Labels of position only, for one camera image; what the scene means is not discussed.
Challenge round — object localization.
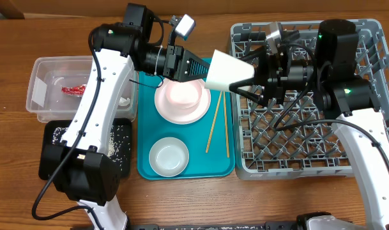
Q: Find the black plastic tray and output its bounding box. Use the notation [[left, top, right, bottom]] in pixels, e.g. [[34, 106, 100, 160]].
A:
[[41, 118, 132, 179]]

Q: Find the small pink bowl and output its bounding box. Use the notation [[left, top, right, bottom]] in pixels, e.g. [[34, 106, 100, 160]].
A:
[[165, 80, 202, 109]]

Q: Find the white paper cup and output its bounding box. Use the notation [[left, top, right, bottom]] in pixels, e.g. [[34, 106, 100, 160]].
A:
[[205, 50, 254, 92]]

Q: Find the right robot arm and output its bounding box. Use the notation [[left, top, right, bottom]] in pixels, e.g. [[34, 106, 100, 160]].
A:
[[227, 19, 389, 229]]

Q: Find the red foil snack wrapper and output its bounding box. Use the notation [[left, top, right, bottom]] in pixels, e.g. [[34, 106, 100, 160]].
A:
[[61, 84, 86, 96]]

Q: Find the right wooden chopstick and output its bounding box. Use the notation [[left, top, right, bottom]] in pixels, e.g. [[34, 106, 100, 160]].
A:
[[222, 92, 230, 158]]

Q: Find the white rice pile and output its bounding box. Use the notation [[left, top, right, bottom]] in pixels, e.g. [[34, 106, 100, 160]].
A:
[[52, 125, 131, 161]]

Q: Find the grey dishwasher rack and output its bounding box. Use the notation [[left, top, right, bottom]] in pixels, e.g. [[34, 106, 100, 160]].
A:
[[232, 19, 389, 180]]

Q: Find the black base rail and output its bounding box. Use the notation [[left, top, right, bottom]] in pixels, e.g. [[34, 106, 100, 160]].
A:
[[126, 220, 303, 230]]

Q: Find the clear plastic bin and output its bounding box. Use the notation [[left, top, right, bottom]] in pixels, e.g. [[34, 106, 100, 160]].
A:
[[26, 56, 139, 123]]

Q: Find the teal serving tray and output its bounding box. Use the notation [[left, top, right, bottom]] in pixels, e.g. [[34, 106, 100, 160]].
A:
[[137, 72, 235, 180]]

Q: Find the large pink plate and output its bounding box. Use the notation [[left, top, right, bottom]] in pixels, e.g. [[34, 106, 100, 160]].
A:
[[154, 79, 211, 125]]

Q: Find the white napkin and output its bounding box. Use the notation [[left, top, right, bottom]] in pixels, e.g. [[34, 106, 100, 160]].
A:
[[119, 97, 130, 107]]

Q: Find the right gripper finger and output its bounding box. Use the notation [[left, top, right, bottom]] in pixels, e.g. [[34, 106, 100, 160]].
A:
[[239, 45, 266, 66], [229, 77, 268, 105]]

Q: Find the grey small bowl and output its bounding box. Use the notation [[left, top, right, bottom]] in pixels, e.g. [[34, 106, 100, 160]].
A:
[[149, 137, 190, 178]]

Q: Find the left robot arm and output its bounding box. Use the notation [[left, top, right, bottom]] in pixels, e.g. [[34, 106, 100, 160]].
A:
[[38, 3, 210, 229]]

